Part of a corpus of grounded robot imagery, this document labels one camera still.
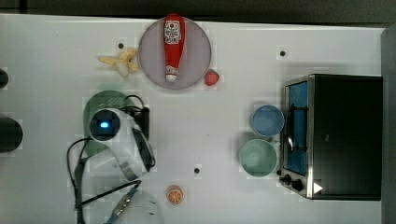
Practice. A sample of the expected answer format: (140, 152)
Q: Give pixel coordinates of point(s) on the green oval strainer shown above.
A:
(102, 99)

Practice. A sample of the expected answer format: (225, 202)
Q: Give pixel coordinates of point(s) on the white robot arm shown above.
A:
(109, 185)

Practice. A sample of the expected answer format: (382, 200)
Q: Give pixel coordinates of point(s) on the red toy strawberry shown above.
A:
(211, 77)

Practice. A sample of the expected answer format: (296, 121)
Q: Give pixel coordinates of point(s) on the grey round plate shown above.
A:
(194, 61)

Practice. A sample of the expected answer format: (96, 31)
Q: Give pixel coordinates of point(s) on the blue cup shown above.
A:
(267, 120)

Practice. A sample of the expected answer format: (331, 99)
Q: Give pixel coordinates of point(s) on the green mug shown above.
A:
(258, 157)

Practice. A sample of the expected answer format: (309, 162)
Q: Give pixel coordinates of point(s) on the orange slice toy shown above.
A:
(174, 195)

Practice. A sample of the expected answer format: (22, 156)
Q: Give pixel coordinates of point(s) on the peeled toy banana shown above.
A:
(124, 63)

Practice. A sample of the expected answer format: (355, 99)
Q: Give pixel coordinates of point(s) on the red plush ketchup bottle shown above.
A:
(174, 34)

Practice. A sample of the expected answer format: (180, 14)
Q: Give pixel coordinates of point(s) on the black toaster oven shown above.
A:
(331, 144)

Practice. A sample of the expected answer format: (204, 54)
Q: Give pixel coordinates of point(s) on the black round base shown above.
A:
(11, 135)

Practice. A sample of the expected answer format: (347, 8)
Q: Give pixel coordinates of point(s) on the black cylinder at left edge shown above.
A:
(3, 78)

